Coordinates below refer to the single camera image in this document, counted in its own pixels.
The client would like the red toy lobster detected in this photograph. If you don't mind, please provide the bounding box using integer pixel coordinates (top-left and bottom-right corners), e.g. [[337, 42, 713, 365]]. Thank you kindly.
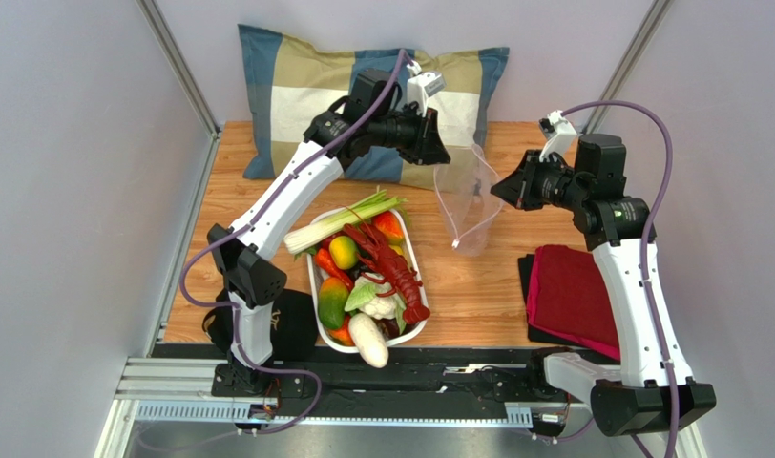
[[342, 220, 430, 323]]

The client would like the orange carrot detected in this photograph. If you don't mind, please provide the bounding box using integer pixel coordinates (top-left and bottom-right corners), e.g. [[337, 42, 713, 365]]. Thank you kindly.
[[314, 248, 354, 291]]

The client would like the small orange fruit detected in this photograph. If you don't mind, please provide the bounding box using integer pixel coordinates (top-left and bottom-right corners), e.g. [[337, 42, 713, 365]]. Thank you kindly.
[[326, 315, 355, 347]]

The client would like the green orange mango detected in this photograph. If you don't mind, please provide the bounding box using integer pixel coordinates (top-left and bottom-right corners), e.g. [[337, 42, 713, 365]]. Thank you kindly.
[[317, 277, 349, 330]]

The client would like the white cauliflower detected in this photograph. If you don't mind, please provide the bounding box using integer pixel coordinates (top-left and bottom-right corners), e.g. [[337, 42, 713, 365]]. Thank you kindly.
[[346, 276, 405, 320]]

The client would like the white radish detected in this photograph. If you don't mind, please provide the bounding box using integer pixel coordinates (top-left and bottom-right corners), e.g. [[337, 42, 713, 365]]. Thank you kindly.
[[348, 313, 389, 368]]

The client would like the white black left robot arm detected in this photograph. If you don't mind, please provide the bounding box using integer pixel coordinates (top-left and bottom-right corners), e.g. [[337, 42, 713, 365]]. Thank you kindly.
[[208, 69, 450, 378]]

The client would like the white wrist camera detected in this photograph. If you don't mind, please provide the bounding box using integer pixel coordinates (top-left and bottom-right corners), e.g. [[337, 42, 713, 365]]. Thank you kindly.
[[538, 110, 577, 162], [406, 60, 446, 115]]

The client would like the white plastic basket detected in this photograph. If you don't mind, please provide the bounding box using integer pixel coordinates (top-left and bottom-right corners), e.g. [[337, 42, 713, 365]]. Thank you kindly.
[[305, 206, 429, 355]]

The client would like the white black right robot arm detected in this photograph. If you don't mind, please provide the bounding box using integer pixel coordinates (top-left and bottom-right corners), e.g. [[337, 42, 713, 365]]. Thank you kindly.
[[491, 134, 717, 437]]

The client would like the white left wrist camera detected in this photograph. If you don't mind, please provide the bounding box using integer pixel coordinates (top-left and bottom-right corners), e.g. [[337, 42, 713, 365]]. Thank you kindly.
[[406, 60, 446, 115]]

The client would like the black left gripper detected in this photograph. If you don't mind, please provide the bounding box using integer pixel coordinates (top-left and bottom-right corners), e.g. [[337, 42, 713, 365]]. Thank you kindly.
[[368, 103, 450, 167]]

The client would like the green celery stalk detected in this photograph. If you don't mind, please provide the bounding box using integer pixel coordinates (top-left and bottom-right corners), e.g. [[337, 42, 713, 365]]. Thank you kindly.
[[283, 190, 407, 255]]

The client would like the yellow green lemon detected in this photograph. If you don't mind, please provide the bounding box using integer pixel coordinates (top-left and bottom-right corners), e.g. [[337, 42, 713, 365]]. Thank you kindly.
[[328, 236, 359, 270]]

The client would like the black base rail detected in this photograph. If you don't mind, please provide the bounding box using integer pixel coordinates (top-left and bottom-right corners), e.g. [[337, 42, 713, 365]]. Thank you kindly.
[[116, 344, 590, 438]]

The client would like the clear pink zip top bag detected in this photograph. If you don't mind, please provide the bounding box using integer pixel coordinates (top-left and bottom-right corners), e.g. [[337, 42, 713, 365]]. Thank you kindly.
[[433, 144, 503, 257]]

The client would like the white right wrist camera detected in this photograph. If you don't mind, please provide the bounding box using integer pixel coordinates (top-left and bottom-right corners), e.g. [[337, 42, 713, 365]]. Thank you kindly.
[[538, 110, 577, 162]]

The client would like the black cap with logo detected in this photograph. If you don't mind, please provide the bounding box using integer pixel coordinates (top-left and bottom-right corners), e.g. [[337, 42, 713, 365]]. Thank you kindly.
[[201, 289, 319, 361]]

